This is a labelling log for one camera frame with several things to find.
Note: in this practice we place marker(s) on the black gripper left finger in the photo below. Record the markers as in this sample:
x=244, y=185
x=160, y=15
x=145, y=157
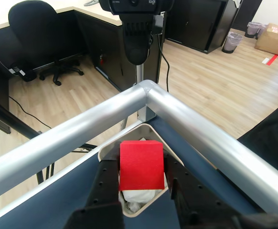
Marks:
x=103, y=190

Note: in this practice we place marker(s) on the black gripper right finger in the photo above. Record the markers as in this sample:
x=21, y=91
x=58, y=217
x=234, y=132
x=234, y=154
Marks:
x=194, y=202

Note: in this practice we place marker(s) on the red cube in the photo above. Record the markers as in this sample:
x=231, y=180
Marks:
x=141, y=167

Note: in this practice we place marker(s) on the beige box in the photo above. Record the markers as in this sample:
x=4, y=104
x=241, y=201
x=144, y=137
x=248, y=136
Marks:
x=145, y=131

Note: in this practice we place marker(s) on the black box white label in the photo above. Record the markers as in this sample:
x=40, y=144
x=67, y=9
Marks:
x=18, y=71

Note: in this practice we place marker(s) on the cardboard box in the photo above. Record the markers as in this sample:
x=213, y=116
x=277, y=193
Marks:
x=275, y=39

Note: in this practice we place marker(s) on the blue grey table mat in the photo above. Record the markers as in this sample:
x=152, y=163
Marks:
x=57, y=202

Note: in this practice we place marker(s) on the black tripod stand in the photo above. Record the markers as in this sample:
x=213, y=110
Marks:
x=10, y=114

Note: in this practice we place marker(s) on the small red hanging item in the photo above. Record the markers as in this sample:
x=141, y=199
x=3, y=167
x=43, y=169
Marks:
x=102, y=59

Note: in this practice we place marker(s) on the black desk beige top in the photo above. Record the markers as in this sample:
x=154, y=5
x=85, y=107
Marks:
x=105, y=47

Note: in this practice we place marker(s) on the black logitech webcam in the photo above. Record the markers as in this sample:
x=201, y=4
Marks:
x=134, y=35

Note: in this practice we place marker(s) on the red white floor tape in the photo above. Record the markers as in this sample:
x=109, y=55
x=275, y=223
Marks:
x=271, y=59

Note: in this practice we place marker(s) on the mesh trash bin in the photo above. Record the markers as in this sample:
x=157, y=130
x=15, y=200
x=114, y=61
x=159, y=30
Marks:
x=254, y=29
x=232, y=43

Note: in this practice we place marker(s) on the black cabinet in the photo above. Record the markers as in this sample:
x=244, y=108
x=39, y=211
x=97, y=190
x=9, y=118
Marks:
x=196, y=23

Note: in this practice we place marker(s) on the black office chair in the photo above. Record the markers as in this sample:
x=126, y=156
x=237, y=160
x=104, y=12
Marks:
x=34, y=23

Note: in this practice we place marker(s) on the silver metal cart frame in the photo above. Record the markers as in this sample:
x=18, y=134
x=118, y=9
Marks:
x=81, y=119

